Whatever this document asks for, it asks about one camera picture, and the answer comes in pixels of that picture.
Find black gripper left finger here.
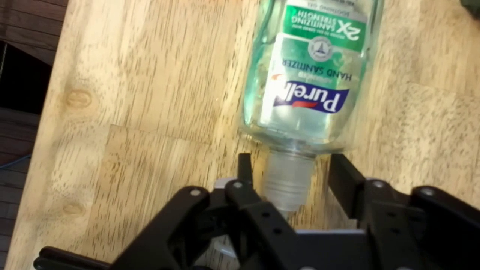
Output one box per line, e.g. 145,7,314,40
110,153,298,270

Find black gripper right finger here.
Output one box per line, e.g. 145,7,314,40
328,153,480,270

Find clear hand sanitizer bottle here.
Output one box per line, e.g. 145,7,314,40
241,0,385,213

